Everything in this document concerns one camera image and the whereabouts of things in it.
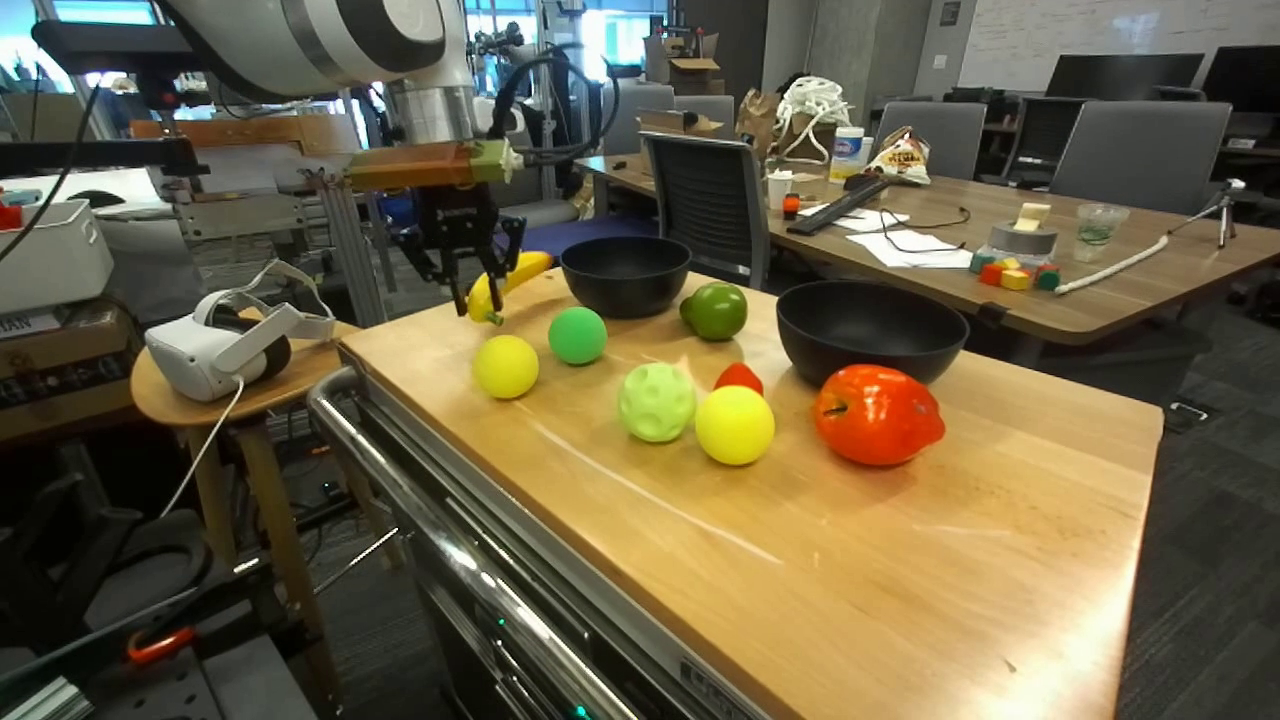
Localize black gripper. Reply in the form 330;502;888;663
415;185;526;322

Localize yellow banana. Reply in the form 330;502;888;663
472;251;551;322

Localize green smooth ball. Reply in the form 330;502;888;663
548;309;610;370

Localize light green dimpled ball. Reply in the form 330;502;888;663
615;364;698;443

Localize green lime fruit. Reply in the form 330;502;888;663
679;283;748;346

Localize small red strawberry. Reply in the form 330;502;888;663
717;362;766;398

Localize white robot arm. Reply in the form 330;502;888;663
161;0;521;322

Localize yellow ball near apple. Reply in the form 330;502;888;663
698;385;776;468

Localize red orange apple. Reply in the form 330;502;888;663
813;364;943;468

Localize yellow ball far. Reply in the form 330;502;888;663
472;336;542;402

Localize black bowl left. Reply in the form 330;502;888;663
562;235;694;322

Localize black bowl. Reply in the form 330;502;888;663
562;235;694;322
776;280;967;387

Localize grey office chair near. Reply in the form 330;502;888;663
643;131;771;288

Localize grey office chair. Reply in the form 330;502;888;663
643;131;771;288
1050;99;1231;212

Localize white VR headset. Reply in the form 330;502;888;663
143;261;337;402

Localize round wooden stool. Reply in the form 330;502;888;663
127;339;341;716

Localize black bowl right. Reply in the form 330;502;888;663
776;280;967;387

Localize colourful toy blocks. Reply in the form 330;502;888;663
974;257;1060;292

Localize wooden office desk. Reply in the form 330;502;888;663
571;147;1280;352

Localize grey office chair right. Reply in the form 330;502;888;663
1050;99;1231;212

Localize wrist camera mount orange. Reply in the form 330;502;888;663
344;139;526;188

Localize metal cart handle rail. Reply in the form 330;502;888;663
308;370;639;720

